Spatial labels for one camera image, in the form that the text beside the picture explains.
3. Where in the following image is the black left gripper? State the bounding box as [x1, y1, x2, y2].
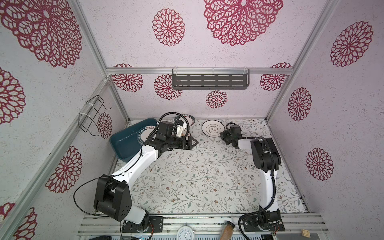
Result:
[166, 135, 198, 150]

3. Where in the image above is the small clover plate green rim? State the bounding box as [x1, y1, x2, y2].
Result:
[202, 120, 225, 138]

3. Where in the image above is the small red-ring green plate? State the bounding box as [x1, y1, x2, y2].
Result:
[174, 114, 196, 127]

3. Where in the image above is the green rim text plate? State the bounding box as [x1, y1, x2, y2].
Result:
[137, 125, 156, 146]

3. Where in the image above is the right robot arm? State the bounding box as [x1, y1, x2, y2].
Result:
[220, 122, 281, 229]

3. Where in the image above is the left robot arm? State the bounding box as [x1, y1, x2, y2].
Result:
[94, 120, 198, 228]

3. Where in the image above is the teal plastic bin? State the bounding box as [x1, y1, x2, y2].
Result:
[110, 118, 157, 163]

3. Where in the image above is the brown spice bottle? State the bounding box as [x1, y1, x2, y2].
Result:
[219, 221, 235, 240]

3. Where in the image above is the small wooden block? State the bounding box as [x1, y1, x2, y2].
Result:
[301, 229, 311, 238]

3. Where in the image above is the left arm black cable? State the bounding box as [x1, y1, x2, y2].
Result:
[73, 111, 191, 233]

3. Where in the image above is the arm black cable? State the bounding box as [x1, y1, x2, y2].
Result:
[224, 121, 277, 240]
[73, 111, 191, 233]

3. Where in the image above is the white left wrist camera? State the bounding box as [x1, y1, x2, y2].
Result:
[176, 120, 187, 138]

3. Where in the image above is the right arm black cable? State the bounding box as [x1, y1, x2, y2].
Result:
[224, 121, 277, 240]

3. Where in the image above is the grey metal wall shelf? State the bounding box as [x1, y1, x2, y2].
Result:
[171, 69, 250, 90]

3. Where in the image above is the black wire wall rack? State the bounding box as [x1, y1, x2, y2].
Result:
[78, 95, 113, 138]

